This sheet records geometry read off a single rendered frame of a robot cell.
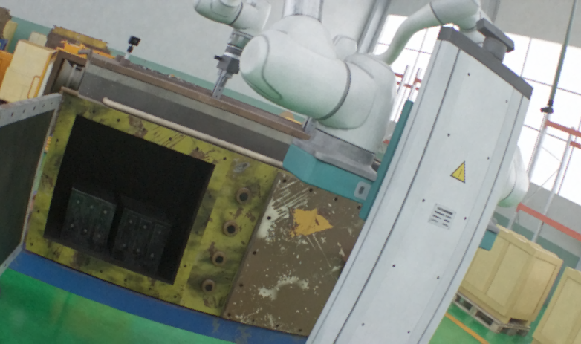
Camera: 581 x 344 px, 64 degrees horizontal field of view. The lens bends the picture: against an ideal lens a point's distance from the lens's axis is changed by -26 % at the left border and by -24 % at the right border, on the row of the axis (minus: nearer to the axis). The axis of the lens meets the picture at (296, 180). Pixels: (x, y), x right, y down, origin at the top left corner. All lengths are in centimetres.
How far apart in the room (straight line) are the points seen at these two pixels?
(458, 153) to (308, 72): 41
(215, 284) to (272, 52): 104
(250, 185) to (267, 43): 82
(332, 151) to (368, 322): 42
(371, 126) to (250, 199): 72
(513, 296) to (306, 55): 573
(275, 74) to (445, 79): 39
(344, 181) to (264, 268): 77
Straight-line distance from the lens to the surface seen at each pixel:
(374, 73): 136
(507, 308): 678
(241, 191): 196
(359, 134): 136
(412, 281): 144
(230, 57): 198
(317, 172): 134
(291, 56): 124
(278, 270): 209
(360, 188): 139
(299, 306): 219
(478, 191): 146
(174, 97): 192
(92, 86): 188
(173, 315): 213
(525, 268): 673
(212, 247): 201
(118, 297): 206
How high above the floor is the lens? 144
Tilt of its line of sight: 6 degrees down
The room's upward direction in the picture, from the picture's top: 23 degrees clockwise
